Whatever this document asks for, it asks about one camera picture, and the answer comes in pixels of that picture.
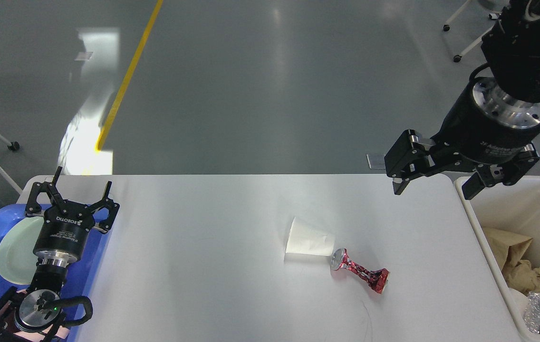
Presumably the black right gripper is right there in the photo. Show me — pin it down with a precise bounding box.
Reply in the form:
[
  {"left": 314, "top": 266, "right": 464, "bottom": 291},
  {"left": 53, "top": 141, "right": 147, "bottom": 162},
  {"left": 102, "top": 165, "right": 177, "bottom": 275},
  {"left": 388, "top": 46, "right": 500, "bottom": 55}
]
[{"left": 384, "top": 76, "right": 540, "bottom": 200}]

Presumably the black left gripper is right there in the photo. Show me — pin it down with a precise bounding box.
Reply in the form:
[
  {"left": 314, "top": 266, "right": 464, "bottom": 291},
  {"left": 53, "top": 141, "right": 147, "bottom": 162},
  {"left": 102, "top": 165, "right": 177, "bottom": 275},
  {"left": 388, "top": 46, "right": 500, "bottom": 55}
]
[{"left": 24, "top": 167, "right": 120, "bottom": 264}]

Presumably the light green plate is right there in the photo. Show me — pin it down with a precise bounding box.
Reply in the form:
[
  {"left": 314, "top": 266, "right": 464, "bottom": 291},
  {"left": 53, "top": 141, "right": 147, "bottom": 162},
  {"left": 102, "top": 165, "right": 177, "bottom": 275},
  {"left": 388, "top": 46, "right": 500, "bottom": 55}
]
[{"left": 0, "top": 217, "right": 44, "bottom": 285}]

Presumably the red snack wrapper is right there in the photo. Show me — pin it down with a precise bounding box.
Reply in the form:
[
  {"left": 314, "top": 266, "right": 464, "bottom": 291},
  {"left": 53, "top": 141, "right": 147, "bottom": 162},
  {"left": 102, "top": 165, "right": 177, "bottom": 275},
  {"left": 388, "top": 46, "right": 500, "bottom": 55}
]
[{"left": 330, "top": 247, "right": 390, "bottom": 294}]

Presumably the aluminium foil sheet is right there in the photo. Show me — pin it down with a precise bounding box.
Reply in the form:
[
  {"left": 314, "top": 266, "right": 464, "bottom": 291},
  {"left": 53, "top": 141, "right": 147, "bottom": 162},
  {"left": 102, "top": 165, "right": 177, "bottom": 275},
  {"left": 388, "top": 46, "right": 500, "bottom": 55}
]
[{"left": 522, "top": 292, "right": 540, "bottom": 334}]

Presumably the white paper cup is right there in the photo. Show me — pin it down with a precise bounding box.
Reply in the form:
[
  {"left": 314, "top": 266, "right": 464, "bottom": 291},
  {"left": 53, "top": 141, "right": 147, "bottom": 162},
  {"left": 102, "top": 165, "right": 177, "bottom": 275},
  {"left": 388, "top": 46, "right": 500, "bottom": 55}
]
[
  {"left": 508, "top": 288, "right": 529, "bottom": 317},
  {"left": 284, "top": 217, "right": 337, "bottom": 264}
]

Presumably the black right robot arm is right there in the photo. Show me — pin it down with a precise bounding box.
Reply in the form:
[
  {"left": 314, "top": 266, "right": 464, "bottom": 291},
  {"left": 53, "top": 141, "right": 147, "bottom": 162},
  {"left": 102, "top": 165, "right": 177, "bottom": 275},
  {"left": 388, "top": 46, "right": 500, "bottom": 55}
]
[{"left": 384, "top": 0, "right": 540, "bottom": 200}]

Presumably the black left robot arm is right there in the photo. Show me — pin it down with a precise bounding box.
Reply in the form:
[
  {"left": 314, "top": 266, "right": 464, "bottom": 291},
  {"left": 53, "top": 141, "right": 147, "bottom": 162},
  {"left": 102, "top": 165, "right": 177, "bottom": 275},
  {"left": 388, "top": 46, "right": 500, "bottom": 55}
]
[{"left": 0, "top": 167, "right": 120, "bottom": 342}]

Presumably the floor socket cover left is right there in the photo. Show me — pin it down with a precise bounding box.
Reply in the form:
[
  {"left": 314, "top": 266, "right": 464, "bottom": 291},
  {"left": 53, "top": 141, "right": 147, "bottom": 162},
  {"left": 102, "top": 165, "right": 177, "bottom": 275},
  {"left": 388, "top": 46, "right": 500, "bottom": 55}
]
[{"left": 366, "top": 153, "right": 386, "bottom": 171}]

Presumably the brown paper in bin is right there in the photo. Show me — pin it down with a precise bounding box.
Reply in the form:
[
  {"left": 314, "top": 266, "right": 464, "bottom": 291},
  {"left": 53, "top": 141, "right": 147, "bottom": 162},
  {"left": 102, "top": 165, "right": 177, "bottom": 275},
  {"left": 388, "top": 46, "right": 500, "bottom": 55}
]
[{"left": 482, "top": 227, "right": 533, "bottom": 271}]

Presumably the white office chair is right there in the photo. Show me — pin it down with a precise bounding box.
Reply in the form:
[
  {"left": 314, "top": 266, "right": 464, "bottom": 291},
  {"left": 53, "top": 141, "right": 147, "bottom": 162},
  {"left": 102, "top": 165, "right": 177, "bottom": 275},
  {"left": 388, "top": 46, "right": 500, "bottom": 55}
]
[{"left": 443, "top": 0, "right": 503, "bottom": 63}]

